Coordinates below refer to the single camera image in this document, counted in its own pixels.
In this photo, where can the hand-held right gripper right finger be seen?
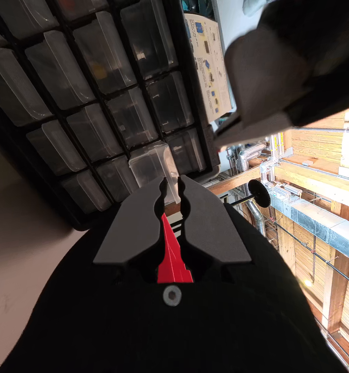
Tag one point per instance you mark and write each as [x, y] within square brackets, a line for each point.
[215, 233]

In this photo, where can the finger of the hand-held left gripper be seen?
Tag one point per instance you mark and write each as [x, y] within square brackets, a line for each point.
[268, 76]
[250, 129]

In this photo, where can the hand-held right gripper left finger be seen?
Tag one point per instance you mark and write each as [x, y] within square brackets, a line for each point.
[128, 233]

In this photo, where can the red plastic bin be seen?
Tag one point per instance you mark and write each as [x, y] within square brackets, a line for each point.
[173, 262]

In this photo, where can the clear plastic drawer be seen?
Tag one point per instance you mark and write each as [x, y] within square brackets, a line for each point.
[151, 166]

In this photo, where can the black drawer cabinet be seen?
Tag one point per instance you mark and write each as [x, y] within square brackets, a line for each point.
[40, 186]

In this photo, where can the silver pipe bundle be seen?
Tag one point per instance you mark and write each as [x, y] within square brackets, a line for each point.
[247, 152]

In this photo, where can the wooden ceiling beam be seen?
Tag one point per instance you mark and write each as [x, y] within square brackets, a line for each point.
[233, 182]

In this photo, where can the black round ribbed disc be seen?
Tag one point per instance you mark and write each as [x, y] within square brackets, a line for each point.
[259, 194]

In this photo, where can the printed instruction sheet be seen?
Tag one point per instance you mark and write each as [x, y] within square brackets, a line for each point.
[209, 64]

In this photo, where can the metal air duct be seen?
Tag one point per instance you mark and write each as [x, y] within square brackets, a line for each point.
[314, 221]

